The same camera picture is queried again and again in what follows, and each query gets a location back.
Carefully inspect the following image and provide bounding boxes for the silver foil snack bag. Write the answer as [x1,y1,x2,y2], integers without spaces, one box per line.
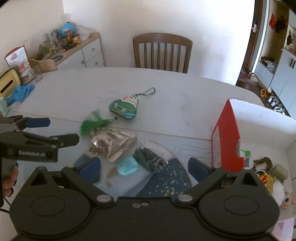
[90,128,137,162]

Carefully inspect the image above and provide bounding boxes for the black item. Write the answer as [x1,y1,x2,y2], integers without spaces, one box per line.
[132,147,167,173]

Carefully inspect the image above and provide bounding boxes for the tissue pack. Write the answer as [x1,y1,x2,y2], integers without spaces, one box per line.
[239,150,251,167]

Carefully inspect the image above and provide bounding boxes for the red figure keychain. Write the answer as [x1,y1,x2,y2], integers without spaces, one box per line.
[255,170,273,193]

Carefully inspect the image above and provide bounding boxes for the person's left hand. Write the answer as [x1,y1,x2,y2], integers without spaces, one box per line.
[2,165,19,197]

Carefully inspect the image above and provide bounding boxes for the blue cloth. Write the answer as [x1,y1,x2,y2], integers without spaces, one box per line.
[6,84,35,105]

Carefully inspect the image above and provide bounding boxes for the yellow tissue box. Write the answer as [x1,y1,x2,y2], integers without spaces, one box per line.
[0,69,21,98]

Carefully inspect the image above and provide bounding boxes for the red white cardboard box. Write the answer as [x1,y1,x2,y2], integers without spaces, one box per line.
[211,98,296,223]

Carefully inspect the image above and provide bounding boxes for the red white snack package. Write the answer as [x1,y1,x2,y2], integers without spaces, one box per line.
[5,46,35,85]

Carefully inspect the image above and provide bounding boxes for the green sachet with tassel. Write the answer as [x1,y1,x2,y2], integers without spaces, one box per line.
[80,87,156,136]

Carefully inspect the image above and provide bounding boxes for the wooden top sideboard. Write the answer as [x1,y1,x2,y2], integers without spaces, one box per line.
[29,32,105,73]

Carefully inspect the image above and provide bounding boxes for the blue globe toy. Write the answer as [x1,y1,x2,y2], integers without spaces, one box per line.
[59,22,75,38]

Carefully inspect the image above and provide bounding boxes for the white kitchen cabinets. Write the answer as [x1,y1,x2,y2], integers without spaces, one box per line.
[254,49,296,118]

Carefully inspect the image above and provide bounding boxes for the wooden chair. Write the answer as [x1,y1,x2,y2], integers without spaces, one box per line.
[132,33,193,74]

